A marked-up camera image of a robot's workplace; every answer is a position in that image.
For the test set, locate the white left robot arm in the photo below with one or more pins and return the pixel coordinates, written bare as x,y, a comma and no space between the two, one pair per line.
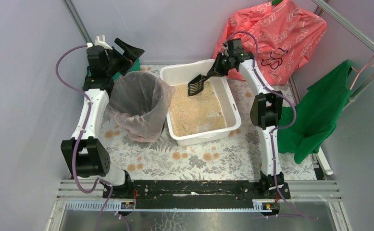
83,152

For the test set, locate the pink plastic bin liner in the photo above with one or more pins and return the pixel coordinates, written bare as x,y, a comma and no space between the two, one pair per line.
139,105

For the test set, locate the metal clothes rack bar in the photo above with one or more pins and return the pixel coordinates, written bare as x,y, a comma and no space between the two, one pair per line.
368,42

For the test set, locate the black litter scoop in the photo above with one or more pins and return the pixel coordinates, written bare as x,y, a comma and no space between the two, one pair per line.
196,85

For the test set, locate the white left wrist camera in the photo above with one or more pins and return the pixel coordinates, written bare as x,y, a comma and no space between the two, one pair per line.
99,41

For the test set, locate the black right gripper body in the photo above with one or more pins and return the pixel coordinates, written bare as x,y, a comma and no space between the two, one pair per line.
218,66

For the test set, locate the pink patterned garment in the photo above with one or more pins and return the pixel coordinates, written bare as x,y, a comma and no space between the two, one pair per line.
283,37

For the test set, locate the black trash bin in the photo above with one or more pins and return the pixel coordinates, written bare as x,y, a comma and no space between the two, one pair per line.
139,98

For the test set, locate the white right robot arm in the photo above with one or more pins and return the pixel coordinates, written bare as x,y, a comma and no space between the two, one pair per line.
266,110

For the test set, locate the floral table mat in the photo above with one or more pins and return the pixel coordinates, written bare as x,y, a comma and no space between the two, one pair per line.
236,157

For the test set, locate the beige cat litter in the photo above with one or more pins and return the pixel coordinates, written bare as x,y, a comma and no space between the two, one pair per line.
196,114

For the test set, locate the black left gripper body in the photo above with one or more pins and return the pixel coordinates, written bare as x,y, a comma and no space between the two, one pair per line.
121,56

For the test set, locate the green shirt on right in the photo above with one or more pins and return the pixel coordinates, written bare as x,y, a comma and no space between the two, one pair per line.
304,128

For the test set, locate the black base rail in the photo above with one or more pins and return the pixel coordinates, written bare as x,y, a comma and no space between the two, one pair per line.
199,194

